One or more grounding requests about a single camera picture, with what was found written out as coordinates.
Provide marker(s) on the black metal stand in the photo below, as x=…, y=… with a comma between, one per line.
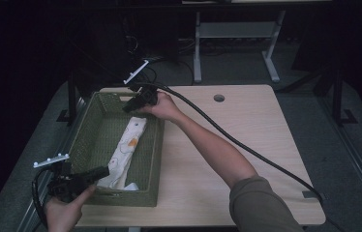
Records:
x=337, y=96
x=71, y=96

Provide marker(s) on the green woven basket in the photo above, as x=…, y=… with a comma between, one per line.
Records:
x=105, y=135

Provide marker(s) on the person's right hand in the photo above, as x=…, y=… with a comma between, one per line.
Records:
x=164, y=108

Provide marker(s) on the white metal desk frame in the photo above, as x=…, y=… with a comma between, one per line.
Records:
x=234, y=30

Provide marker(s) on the aluminium floor rail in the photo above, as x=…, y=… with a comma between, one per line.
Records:
x=27, y=212
x=356, y=161

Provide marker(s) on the person's left hand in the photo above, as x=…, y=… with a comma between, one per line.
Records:
x=63, y=216

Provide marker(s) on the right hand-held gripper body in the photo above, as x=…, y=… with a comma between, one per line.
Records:
x=146, y=95

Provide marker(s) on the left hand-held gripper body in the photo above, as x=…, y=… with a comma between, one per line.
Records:
x=64, y=187

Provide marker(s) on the grey tape piece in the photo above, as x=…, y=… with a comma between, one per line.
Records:
x=309, y=194

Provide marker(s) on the person's olive sleeve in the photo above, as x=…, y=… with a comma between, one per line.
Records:
x=259, y=206

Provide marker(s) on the white cartoon print cloth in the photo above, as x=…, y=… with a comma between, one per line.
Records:
x=124, y=154

